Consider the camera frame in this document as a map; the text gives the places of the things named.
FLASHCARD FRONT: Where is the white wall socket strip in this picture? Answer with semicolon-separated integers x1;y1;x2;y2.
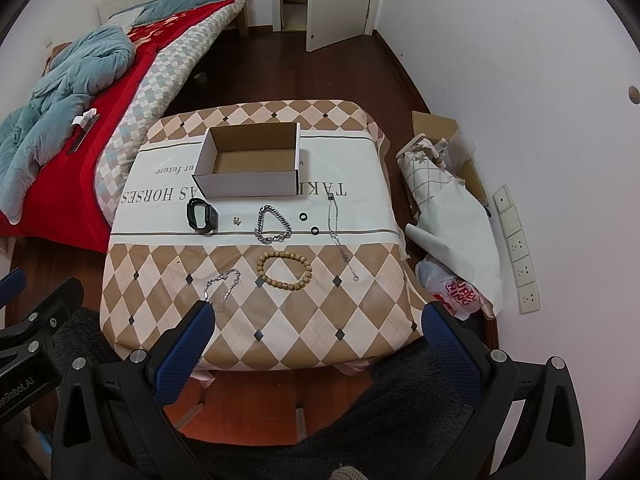
492;185;540;314

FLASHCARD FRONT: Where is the thin silver chain bracelet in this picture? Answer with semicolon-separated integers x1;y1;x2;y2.
202;268;242;305

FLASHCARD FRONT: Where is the brown cardboard box on floor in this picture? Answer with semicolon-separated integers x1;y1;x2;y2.
412;110;489;208

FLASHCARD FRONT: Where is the white cardboard box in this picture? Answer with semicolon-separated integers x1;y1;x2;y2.
192;122;300;200

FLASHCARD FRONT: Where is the wooden bead bracelet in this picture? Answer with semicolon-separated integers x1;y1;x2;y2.
256;249;314;292

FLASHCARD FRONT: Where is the red and white plastic bag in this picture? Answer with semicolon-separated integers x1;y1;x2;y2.
416;256;495;321

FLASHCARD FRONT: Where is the white crumpled tissue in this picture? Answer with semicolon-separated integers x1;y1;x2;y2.
72;108;99;129

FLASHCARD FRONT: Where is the thick silver chain bracelet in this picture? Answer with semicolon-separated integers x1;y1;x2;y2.
252;204;294;246

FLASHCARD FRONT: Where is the blue-grey quilt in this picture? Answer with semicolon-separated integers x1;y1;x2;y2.
1;0;229;224

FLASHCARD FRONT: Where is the checkered tablecloth with lettering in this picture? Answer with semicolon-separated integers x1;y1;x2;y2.
100;100;425;370

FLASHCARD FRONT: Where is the black smart watch band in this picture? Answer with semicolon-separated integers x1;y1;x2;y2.
186;197;218;235

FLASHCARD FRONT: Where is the white door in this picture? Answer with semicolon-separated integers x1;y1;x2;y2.
306;0;370;52

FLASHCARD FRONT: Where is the rolled white patterned cloth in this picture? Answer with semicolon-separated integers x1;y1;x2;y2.
396;134;503;316

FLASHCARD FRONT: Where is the long thin silver necklace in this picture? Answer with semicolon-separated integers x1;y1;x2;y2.
326;192;360;283

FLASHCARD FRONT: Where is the red bed blanket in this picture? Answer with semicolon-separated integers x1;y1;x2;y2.
1;0;235;252

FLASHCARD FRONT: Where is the bed with checkered mattress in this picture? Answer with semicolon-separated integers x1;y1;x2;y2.
93;0;246;224

